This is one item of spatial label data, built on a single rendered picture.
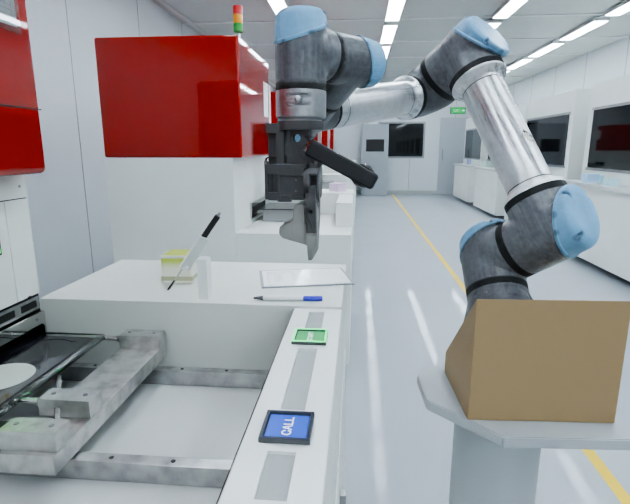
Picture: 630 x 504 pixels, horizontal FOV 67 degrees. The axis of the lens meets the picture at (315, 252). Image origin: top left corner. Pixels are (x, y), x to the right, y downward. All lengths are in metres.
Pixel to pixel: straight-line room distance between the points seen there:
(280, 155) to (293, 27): 0.17
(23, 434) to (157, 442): 0.19
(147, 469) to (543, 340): 0.63
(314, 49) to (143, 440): 0.64
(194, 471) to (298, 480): 0.25
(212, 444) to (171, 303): 0.32
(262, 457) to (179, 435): 0.33
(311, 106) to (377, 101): 0.30
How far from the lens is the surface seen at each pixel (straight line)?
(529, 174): 0.96
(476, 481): 1.02
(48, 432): 0.74
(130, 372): 0.92
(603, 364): 0.91
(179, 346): 1.03
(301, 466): 0.51
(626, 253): 5.23
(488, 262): 0.97
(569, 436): 0.90
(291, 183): 0.71
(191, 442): 0.82
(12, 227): 1.07
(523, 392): 0.89
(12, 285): 1.07
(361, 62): 0.78
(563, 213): 0.90
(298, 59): 0.71
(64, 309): 1.11
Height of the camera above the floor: 1.27
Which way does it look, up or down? 12 degrees down
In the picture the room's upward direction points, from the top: straight up
